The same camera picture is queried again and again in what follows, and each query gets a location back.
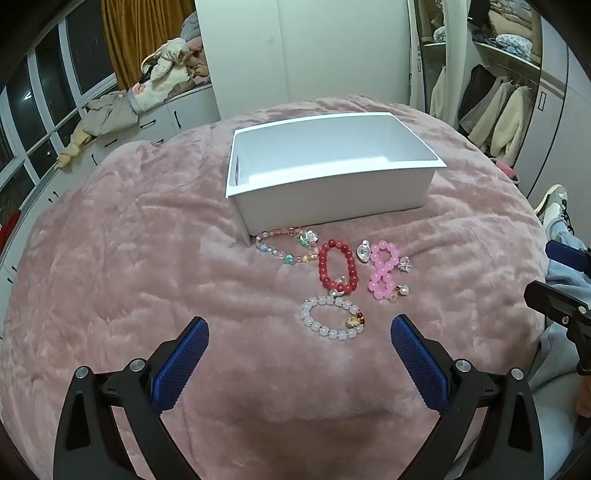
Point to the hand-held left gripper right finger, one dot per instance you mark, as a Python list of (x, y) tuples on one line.
[(419, 364)]

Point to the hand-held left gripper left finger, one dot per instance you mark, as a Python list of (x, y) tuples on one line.
[(181, 364)]

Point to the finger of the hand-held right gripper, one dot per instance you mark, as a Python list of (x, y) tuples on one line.
[(568, 258), (554, 300)]

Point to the white plastic storage box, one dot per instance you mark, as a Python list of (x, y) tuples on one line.
[(323, 194)]

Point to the person's leg in jeans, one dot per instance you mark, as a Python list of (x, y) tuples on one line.
[(563, 355)]

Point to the grey sneaker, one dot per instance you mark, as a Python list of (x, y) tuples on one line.
[(554, 203)]

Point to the pink fleece blanket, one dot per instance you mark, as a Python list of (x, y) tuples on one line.
[(138, 254)]

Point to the cream fleece hanging coat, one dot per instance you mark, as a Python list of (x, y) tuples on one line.
[(508, 120)]

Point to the open closet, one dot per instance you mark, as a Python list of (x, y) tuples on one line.
[(549, 92)]

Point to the black hanging coat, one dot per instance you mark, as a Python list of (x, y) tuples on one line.
[(475, 97)]

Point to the white hanging garment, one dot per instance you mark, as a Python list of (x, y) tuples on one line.
[(439, 92)]

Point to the red cloth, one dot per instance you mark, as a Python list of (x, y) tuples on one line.
[(9, 228)]

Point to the folded clothes on shelf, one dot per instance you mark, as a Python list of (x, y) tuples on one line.
[(512, 32)]

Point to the white drawer cabinet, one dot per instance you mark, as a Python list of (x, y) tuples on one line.
[(194, 108)]

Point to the beige garment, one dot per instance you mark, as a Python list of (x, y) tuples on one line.
[(108, 113)]

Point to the floral print cloth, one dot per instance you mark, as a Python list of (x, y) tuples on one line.
[(152, 94)]

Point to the cream padded jacket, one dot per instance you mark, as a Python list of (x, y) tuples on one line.
[(168, 57)]

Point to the pink folded clothes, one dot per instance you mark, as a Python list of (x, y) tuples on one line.
[(201, 55)]

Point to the large grid window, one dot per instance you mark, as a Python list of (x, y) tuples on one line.
[(51, 78)]

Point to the white wardrobe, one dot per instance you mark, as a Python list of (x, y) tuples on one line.
[(300, 55)]

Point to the orange curtain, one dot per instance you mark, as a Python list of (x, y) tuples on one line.
[(134, 32)]

